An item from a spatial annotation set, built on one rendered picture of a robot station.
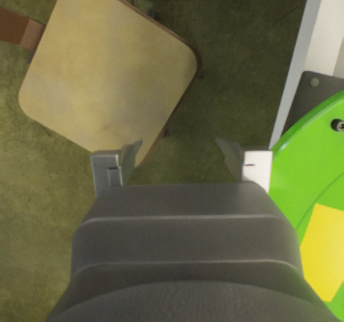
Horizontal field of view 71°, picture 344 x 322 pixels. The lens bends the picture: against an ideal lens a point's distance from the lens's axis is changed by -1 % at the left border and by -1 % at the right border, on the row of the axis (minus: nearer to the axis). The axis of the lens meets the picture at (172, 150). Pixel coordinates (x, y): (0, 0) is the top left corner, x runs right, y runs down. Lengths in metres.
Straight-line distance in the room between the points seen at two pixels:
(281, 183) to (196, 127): 1.08
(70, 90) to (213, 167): 0.89
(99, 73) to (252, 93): 0.84
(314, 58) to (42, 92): 0.58
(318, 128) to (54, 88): 0.59
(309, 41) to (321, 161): 0.20
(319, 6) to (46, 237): 1.65
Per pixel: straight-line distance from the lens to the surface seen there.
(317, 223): 0.21
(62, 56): 0.67
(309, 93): 0.35
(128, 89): 0.62
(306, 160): 0.20
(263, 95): 1.31
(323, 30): 0.37
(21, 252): 1.87
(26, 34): 0.76
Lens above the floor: 1.23
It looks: 73 degrees down
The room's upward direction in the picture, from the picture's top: 178 degrees counter-clockwise
